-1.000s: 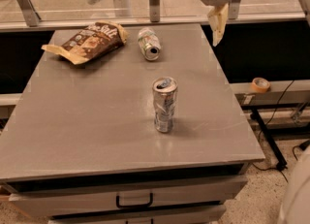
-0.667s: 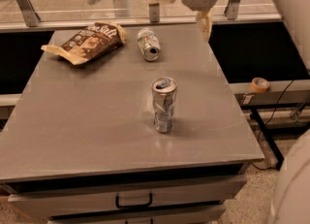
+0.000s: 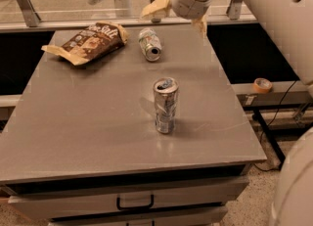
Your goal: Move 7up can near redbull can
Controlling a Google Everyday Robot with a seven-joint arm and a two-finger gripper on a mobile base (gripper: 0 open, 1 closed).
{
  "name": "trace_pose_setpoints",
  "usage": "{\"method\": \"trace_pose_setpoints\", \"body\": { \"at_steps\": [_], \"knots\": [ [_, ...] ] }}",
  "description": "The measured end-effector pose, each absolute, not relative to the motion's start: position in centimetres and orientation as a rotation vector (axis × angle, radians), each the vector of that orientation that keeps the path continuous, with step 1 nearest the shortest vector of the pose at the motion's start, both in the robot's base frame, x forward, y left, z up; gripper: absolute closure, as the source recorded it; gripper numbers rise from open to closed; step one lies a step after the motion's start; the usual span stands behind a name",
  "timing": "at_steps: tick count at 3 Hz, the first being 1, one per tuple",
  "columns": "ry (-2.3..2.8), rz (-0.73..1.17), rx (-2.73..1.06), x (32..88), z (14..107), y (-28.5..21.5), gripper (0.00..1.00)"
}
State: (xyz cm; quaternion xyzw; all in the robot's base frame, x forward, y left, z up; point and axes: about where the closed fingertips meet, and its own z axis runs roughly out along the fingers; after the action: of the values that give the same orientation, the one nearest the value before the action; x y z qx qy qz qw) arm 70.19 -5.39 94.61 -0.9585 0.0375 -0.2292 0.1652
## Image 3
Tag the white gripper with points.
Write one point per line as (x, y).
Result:
(183, 4)

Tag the green white 7up can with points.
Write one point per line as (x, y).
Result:
(150, 44)

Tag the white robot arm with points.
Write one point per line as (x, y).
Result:
(289, 23)

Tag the silver blue redbull can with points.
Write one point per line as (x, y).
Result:
(165, 101)

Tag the brown chip bag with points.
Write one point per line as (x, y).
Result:
(91, 43)

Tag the orange tape roll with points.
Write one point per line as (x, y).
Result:
(262, 85)

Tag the black table leg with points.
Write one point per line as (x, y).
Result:
(271, 139)

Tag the upper grey drawer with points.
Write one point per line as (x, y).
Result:
(102, 200)

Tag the grey drawer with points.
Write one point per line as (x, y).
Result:
(102, 200)
(192, 216)

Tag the lower grey drawer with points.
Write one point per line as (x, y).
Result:
(192, 216)

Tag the right metal railing bracket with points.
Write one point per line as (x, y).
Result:
(234, 9)

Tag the left metal railing bracket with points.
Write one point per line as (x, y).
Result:
(29, 14)

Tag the black drawer handle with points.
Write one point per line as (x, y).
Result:
(134, 202)

